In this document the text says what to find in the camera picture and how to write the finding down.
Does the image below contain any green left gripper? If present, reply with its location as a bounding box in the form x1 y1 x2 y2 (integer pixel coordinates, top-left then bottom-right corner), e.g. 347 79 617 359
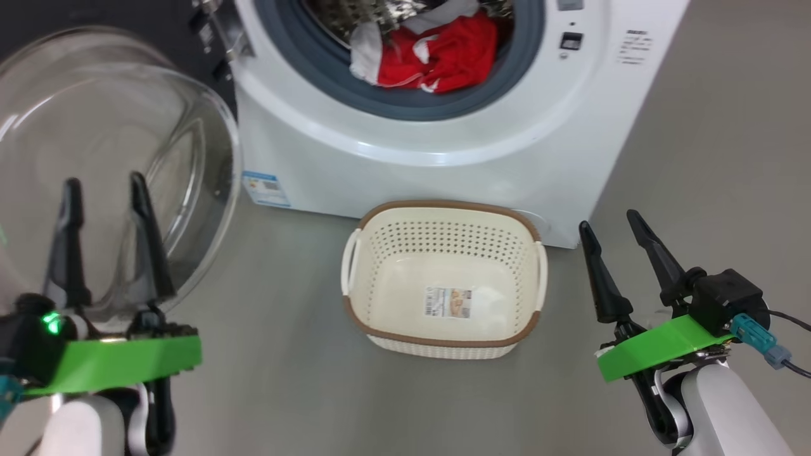
25 172 203 456

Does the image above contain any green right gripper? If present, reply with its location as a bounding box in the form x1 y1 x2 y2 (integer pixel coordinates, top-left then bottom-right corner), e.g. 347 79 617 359
578 210 736 447

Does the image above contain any round washing machine door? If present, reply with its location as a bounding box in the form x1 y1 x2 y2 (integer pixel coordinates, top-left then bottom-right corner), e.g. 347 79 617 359
0 0 245 317

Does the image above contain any red and white garment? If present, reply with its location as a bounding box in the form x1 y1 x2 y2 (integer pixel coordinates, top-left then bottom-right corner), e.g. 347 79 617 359
350 0 498 94

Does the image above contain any white front-load washing machine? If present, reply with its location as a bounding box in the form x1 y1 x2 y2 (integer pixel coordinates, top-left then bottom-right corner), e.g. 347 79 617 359
231 0 691 249

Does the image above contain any cream basket with brown rim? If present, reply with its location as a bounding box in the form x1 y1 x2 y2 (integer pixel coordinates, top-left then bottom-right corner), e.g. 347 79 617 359
340 200 549 360

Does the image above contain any metal door hinge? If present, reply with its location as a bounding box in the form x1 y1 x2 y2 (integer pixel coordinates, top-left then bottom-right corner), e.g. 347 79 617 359
190 0 251 65

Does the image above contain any perforated steel washer drum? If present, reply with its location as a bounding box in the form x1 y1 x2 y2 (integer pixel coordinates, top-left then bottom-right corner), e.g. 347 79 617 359
304 0 514 32

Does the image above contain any round white filter cover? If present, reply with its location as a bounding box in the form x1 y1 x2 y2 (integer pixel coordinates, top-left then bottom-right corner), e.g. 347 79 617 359
507 209 552 236

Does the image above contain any blue energy label sticker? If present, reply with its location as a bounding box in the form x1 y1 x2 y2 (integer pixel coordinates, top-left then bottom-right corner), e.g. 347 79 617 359
242 171 291 208

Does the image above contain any paper product label sticker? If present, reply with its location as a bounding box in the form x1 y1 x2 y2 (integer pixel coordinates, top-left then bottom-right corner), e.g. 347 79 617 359
423 286 473 319

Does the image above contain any small printed text sticker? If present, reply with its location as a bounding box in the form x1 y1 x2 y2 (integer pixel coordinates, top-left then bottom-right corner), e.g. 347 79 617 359
618 28 653 66

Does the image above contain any teal connector with cable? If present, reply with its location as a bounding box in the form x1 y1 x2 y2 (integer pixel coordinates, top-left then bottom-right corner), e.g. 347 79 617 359
730 312 811 379

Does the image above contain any thin black cable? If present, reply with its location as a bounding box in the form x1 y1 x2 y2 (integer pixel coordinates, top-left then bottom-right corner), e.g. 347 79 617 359
768 309 811 332

